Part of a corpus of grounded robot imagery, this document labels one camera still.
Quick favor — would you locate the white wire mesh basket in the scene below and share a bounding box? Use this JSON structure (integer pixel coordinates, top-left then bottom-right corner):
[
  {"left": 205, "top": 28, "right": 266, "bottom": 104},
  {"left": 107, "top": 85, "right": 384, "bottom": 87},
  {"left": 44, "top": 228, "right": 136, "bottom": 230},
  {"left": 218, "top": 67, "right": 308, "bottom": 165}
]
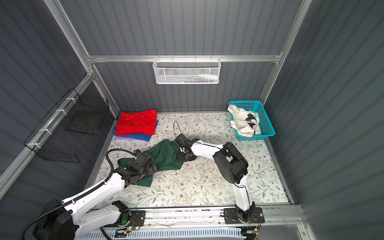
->
[{"left": 153, "top": 59, "right": 222, "bottom": 85}]

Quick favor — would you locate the red folded t-shirt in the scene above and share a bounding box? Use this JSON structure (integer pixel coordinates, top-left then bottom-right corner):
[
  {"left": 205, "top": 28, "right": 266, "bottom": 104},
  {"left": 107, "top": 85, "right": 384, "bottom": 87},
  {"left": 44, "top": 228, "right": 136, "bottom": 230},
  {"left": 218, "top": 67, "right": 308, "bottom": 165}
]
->
[{"left": 116, "top": 110, "right": 157, "bottom": 136}]

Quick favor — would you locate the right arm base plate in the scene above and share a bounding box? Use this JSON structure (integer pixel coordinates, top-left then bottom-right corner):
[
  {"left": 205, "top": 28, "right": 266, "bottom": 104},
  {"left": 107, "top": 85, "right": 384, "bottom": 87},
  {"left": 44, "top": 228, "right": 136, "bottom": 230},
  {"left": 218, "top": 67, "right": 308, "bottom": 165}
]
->
[{"left": 220, "top": 208, "right": 265, "bottom": 225}]

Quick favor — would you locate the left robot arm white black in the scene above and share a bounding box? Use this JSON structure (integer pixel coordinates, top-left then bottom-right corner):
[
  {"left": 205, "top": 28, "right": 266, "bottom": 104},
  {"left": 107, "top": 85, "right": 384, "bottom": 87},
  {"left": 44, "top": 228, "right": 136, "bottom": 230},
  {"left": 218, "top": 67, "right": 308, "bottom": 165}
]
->
[{"left": 33, "top": 153, "right": 158, "bottom": 240}]

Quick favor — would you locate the black wire basket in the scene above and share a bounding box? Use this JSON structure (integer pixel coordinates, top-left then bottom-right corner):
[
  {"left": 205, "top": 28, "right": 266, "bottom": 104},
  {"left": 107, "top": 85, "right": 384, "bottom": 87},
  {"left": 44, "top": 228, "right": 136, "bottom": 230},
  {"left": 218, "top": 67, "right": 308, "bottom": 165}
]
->
[{"left": 24, "top": 89, "right": 109, "bottom": 164}]

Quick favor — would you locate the lavender folded t-shirt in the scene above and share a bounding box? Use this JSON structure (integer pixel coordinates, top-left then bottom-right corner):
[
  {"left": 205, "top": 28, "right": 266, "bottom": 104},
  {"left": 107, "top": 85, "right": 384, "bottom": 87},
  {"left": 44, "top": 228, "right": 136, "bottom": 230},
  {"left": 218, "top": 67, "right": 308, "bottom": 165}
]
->
[{"left": 114, "top": 136, "right": 133, "bottom": 140}]

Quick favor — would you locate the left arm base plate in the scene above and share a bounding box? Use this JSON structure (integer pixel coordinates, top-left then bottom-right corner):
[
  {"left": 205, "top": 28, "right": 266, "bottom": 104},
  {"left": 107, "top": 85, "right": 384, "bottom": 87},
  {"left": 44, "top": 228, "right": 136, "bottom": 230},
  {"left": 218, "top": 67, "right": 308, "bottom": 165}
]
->
[{"left": 111, "top": 211, "right": 146, "bottom": 228}]

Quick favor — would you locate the white vented cable tray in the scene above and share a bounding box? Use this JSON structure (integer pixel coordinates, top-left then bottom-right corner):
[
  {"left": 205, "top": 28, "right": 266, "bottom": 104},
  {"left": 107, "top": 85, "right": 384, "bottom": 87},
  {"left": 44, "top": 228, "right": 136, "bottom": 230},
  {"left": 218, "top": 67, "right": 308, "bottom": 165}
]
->
[{"left": 77, "top": 227, "right": 247, "bottom": 240}]

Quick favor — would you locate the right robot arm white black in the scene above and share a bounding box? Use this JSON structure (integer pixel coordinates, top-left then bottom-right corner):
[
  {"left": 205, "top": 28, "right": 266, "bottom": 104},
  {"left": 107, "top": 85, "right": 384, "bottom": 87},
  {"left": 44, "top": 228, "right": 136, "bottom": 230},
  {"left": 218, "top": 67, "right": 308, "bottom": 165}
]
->
[{"left": 175, "top": 134, "right": 256, "bottom": 223}]

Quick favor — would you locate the teal plastic laundry basket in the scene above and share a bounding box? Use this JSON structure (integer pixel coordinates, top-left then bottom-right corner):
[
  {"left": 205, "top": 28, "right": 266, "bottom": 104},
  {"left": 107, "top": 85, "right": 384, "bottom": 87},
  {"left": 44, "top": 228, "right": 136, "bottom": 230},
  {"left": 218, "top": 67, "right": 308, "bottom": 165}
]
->
[{"left": 228, "top": 100, "right": 276, "bottom": 141}]

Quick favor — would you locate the aluminium mounting rail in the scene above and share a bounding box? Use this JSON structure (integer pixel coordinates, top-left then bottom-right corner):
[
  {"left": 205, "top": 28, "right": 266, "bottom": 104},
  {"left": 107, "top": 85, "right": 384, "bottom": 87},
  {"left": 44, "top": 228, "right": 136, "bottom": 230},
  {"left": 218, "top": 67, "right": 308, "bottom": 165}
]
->
[{"left": 132, "top": 205, "right": 307, "bottom": 229}]

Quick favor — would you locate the white bottle in basket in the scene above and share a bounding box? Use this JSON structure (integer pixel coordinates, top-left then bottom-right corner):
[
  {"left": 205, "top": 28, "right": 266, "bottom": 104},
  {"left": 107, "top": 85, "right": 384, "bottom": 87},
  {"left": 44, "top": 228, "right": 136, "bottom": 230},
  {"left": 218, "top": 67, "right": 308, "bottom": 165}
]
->
[{"left": 198, "top": 74, "right": 220, "bottom": 82}]

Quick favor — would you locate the white t-shirt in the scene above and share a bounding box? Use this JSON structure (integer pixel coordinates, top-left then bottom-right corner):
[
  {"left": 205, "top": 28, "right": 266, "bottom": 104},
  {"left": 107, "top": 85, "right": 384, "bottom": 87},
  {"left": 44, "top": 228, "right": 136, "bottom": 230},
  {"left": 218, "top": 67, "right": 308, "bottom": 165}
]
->
[{"left": 228, "top": 105, "right": 262, "bottom": 138}]

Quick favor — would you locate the green t-shirt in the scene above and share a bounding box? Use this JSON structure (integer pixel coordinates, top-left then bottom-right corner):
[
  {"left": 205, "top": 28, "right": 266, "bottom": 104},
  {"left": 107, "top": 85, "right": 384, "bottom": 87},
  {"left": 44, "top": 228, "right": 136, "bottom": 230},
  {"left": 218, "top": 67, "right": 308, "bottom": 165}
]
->
[{"left": 118, "top": 139, "right": 183, "bottom": 187}]

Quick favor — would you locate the blue folded t-shirt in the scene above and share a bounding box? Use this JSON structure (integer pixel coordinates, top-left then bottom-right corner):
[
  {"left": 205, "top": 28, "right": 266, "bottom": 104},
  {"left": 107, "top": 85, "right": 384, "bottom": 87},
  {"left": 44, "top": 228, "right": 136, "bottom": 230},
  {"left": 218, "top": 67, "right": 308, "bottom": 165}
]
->
[{"left": 113, "top": 123, "right": 155, "bottom": 142}]

